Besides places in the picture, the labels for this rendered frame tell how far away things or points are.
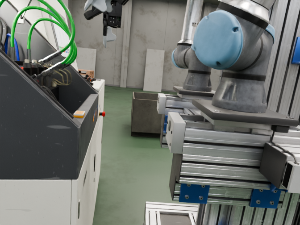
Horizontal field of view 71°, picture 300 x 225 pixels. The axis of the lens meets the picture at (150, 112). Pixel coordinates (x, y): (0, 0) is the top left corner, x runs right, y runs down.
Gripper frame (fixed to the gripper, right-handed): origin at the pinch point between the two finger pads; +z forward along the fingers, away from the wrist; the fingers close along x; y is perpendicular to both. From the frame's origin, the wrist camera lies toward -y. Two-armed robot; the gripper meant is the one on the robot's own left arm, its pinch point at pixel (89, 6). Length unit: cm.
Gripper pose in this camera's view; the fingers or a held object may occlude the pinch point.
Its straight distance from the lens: 81.8
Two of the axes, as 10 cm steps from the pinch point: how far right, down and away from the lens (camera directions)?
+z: -7.4, 5.8, 3.2
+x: 0.7, -4.2, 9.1
